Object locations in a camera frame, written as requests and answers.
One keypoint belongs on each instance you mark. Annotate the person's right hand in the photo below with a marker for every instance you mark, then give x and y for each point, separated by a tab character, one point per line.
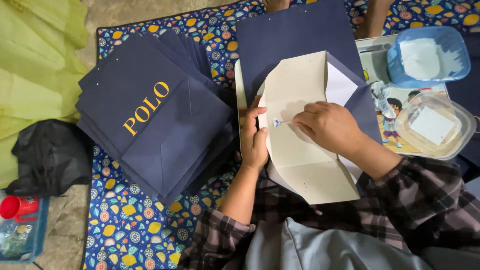
333	129

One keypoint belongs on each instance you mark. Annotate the blue plastic glue container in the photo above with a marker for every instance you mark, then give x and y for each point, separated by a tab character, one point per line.
427	56

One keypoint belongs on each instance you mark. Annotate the red plastic cup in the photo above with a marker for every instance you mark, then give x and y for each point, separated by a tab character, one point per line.
17	207

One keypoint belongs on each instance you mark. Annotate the grey trousers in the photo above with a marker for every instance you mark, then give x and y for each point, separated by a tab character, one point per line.
318	247

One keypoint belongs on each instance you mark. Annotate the clear plastic bag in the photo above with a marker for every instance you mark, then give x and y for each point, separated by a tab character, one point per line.
13	240

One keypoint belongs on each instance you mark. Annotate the clear plastic container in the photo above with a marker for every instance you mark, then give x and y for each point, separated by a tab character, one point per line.
435	125

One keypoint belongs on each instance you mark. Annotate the stack of navy printed bags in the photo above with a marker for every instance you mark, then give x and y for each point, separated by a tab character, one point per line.
150	120

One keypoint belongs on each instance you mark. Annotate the navy paper bag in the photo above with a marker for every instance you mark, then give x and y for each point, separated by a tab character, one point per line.
300	82

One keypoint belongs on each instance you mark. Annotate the light green cloth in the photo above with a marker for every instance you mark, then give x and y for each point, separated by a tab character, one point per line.
33	67

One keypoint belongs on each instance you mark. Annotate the blue plastic tray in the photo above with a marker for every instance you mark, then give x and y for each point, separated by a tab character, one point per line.
37	232

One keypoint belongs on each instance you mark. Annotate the white paper square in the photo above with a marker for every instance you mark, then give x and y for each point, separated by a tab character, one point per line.
435	125

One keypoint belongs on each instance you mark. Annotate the small glue applicator stick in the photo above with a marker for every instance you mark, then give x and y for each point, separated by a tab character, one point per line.
279	122

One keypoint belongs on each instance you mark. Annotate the children's cartoon picture book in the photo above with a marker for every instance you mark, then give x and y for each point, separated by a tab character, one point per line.
390	131

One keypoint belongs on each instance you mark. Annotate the person's right fingers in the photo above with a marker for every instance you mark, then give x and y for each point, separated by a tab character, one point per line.
305	120

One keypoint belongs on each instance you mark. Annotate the crumpled white tissue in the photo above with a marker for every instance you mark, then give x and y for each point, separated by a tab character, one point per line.
382	99

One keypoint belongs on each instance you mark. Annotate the black plastic bag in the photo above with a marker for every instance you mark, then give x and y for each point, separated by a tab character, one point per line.
52	157

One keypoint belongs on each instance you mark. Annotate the white-edged board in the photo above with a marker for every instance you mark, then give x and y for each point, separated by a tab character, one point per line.
240	86

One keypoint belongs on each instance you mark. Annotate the plaid flannel shirt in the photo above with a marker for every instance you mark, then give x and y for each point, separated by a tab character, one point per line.
423	202

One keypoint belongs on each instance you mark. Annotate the blue fruit patterned mat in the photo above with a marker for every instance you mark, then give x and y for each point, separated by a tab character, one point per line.
127	225

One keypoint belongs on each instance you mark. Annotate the person's left hand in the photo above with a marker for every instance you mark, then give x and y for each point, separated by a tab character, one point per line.
251	144

